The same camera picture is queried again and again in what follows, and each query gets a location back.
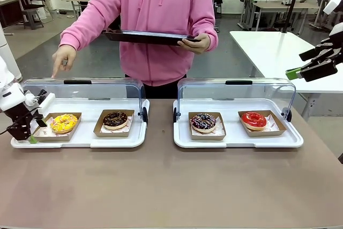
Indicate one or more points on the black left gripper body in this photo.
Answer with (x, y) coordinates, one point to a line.
(20, 121)

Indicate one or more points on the green-tipped left gripper finger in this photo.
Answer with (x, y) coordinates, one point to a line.
(40, 122)
(32, 138)

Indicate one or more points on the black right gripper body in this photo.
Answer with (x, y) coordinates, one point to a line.
(336, 50)

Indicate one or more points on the green-tipped right gripper finger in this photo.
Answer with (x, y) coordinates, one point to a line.
(314, 52)
(316, 69)

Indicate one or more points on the brown paper donut tray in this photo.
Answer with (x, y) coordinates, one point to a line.
(57, 136)
(276, 129)
(112, 133)
(207, 136)

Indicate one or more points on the yellow sprinkled donut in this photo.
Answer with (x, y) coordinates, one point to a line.
(64, 123)

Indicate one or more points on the dark donut with coloured sprinkles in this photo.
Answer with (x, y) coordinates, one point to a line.
(203, 123)

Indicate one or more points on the black serving tray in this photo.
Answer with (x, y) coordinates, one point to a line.
(144, 38)

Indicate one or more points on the person's right forearm pink sleeve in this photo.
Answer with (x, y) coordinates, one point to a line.
(83, 29)

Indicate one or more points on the person's left forearm pink sleeve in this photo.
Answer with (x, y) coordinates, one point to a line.
(206, 22)

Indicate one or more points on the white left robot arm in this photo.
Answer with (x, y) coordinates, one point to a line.
(8, 97)

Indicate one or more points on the chocolate nut donut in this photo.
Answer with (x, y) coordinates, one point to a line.
(115, 120)

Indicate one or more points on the red glazed donut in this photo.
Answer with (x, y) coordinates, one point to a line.
(254, 121)

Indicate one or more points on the person in pink hoodie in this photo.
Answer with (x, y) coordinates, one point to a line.
(155, 6)

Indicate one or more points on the person's right hand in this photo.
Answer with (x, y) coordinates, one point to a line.
(65, 56)

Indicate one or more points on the person's left hand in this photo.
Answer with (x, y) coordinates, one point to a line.
(197, 45)

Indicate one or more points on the white display tray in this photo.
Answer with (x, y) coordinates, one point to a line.
(85, 127)
(233, 132)

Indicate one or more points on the white table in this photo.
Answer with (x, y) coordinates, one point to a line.
(268, 49)

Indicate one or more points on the black stand pole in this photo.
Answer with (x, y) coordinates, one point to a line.
(293, 1)

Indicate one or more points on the grey background desk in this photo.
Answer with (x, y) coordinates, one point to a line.
(278, 7)

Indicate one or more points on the white rounded cabinet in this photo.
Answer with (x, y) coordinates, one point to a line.
(9, 57)

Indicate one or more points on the clear display lid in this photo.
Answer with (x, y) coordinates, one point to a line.
(209, 89)
(107, 89)

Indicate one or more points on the black office chair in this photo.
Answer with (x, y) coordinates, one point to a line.
(33, 6)

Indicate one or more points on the black trousers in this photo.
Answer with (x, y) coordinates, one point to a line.
(160, 91)

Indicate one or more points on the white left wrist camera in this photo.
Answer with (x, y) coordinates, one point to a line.
(47, 103)

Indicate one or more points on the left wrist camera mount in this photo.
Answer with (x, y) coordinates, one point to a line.
(32, 98)

